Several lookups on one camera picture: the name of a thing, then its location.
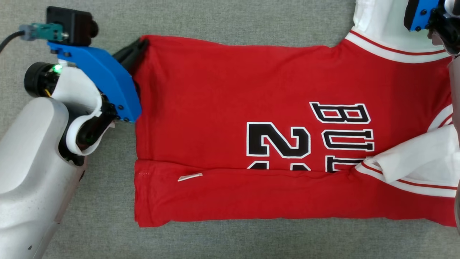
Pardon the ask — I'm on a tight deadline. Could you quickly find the black cable teal plug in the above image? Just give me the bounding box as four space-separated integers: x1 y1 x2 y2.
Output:
0 23 69 54

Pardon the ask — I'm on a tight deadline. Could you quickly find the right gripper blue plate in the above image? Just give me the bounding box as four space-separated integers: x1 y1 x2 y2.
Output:
403 0 460 55

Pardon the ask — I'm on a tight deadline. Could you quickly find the red jersey black white print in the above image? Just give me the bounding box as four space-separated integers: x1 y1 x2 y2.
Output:
134 0 460 229

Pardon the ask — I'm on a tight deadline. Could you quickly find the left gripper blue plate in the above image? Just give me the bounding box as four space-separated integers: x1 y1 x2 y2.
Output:
24 38 150 156

